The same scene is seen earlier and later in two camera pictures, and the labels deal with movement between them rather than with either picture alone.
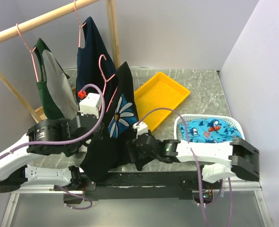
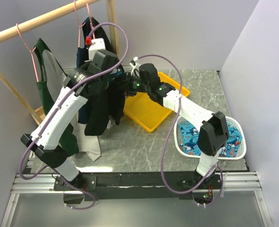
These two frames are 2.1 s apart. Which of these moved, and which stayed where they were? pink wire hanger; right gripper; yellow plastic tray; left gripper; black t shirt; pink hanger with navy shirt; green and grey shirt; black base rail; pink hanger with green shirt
Moved: right gripper; black t shirt; left gripper; pink wire hanger
Stayed: pink hanger with navy shirt; black base rail; yellow plastic tray; pink hanger with green shirt; green and grey shirt
